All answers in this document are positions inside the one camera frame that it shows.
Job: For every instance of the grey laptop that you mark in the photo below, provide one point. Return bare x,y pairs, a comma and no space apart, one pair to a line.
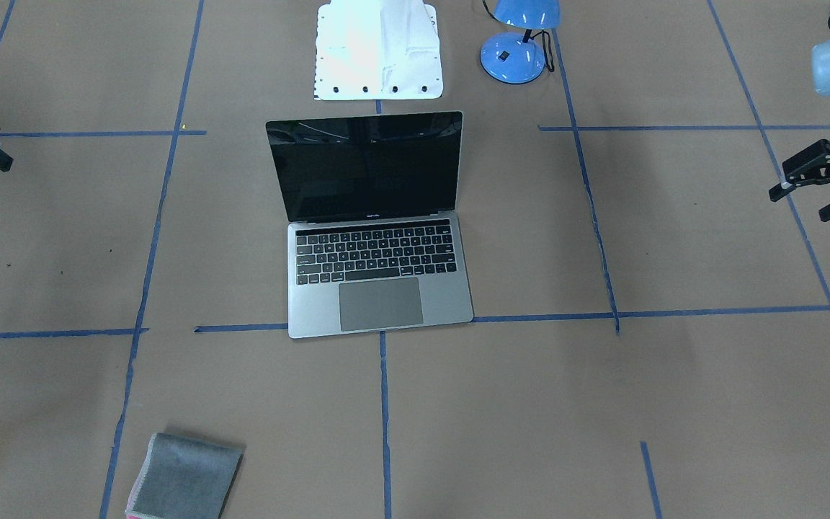
373,240

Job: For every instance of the blue desk lamp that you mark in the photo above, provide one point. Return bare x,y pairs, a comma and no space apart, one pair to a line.
513,58

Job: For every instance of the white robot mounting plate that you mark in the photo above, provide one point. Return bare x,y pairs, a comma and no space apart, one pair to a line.
377,50

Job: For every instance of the folded grey cloth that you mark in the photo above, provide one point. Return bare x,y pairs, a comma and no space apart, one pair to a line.
183,477

